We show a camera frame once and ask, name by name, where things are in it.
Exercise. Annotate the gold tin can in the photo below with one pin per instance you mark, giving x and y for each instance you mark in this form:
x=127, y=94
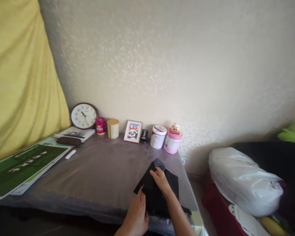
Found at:
x=112, y=129

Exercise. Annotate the black furniture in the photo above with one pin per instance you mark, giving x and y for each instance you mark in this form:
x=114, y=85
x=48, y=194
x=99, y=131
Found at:
x=282, y=159

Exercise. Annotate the white canister purple lid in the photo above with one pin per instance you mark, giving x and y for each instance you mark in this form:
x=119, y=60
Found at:
x=158, y=137

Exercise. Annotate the person's left thumb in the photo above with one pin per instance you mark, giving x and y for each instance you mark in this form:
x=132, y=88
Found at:
x=146, y=216

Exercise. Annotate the person's left hand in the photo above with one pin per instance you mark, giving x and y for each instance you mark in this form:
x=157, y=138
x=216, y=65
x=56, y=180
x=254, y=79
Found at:
x=135, y=214

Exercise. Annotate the red box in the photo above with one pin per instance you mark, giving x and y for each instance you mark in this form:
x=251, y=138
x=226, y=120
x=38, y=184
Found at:
x=216, y=206

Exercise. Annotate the panda picture frame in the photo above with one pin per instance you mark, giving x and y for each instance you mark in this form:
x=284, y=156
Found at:
x=133, y=132

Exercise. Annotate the round maroon wall clock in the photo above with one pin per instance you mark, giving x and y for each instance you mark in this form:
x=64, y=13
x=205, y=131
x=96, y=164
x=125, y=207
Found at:
x=84, y=115

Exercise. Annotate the white marker pen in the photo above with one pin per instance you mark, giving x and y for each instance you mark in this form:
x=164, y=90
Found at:
x=70, y=154

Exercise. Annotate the white plastic holder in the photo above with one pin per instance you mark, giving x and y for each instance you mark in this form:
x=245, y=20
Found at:
x=245, y=222

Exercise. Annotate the stack of white books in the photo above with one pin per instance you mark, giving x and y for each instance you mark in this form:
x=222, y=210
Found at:
x=87, y=132

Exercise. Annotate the black garment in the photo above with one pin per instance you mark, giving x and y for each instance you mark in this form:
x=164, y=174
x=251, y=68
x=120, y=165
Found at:
x=150, y=194

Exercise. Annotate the green plush toy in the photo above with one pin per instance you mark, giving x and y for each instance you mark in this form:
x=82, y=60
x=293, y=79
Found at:
x=293, y=134

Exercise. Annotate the yellow curtain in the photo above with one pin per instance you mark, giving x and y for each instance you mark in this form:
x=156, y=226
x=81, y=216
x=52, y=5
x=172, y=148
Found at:
x=17, y=81

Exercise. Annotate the person's right fingers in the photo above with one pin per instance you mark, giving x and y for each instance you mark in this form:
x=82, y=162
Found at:
x=160, y=171

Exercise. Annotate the pink canister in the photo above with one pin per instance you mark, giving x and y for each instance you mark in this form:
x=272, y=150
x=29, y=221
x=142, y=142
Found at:
x=172, y=143

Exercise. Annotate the person's right thumb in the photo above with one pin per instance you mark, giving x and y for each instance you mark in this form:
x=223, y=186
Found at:
x=154, y=175

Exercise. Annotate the small red canister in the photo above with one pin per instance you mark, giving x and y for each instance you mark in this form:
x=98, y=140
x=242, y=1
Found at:
x=100, y=126

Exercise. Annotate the person's right hand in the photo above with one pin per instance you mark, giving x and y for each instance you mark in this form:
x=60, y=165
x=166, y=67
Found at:
x=165, y=184

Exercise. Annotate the yellow oblong object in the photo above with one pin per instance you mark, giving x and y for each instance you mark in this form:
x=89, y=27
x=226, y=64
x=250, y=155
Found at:
x=273, y=225

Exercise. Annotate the brown pouch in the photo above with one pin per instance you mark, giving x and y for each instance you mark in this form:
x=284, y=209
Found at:
x=68, y=141

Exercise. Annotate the person's left fingers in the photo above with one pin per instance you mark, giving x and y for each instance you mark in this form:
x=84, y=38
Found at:
x=140, y=193

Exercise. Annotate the clear plastic table cover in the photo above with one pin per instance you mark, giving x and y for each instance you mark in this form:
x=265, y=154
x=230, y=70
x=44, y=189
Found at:
x=100, y=167

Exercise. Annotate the lucky cat figurine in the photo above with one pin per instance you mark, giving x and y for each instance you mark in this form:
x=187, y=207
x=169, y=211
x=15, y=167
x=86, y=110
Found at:
x=175, y=128

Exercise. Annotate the white wall socket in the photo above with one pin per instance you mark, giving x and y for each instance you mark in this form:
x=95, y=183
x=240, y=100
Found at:
x=184, y=160

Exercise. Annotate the white plastic bag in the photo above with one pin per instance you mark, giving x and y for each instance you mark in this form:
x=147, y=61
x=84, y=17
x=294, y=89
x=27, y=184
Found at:
x=243, y=179

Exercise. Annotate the small black device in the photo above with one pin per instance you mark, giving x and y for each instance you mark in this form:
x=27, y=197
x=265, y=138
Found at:
x=144, y=136

